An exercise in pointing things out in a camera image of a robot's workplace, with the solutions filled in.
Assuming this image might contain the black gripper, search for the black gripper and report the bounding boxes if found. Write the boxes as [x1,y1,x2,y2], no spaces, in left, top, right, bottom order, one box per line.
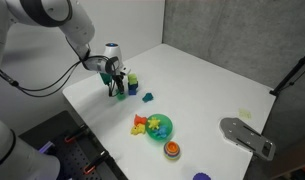
[107,63,132,98]

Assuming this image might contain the yellow-green toy block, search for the yellow-green toy block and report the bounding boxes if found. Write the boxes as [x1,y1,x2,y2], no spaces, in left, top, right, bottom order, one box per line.
[127,73,139,86]

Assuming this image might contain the teal animal toy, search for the teal animal toy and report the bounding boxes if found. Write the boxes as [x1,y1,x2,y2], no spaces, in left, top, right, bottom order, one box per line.
[141,92,155,103]

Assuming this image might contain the orange animal toy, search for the orange animal toy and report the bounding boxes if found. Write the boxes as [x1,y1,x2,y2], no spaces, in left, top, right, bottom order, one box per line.
[133,113,149,127]

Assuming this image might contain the yellow bear toy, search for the yellow bear toy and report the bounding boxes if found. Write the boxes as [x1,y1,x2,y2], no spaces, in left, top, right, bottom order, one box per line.
[130,123,147,137]

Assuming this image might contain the yellow spiky toy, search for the yellow spiky toy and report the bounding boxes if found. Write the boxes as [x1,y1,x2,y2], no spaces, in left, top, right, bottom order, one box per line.
[147,116,162,131]

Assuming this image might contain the black orange-tipped clamp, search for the black orange-tipped clamp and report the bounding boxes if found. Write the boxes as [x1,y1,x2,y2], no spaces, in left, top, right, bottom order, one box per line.
[82,150,111,176]
[64,123,90,144]

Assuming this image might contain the green plastic bowl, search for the green plastic bowl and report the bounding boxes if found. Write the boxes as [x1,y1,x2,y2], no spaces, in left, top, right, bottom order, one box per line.
[145,113,174,142]

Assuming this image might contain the light blue toy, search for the light blue toy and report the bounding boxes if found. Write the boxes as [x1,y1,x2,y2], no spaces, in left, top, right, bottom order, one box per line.
[153,125,170,139]

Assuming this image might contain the rainbow stacking cups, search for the rainbow stacking cups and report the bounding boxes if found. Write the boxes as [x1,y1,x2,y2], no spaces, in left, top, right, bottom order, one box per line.
[163,140,182,161]

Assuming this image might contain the purple spiky ball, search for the purple spiky ball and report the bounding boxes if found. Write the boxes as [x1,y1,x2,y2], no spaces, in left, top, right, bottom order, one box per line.
[192,171,212,180]

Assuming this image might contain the yellow sticky note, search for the yellow sticky note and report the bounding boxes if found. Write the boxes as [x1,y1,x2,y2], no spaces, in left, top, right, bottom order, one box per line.
[238,107,253,121]

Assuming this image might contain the grey metal mounting plate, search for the grey metal mounting plate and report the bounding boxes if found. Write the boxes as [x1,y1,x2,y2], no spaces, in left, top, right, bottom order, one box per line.
[219,117,277,162]

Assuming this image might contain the black stand pole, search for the black stand pole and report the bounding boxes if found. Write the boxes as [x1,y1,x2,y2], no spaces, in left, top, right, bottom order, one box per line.
[269,47,305,98]

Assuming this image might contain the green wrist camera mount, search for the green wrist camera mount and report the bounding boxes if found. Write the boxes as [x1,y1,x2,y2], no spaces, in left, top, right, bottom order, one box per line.
[99,72,114,86]

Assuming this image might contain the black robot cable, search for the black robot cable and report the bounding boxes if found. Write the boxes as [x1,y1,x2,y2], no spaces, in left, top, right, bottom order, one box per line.
[0,49,92,99]

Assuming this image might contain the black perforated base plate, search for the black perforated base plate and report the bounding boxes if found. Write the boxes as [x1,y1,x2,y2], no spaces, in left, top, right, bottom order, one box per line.
[18,110,120,180]

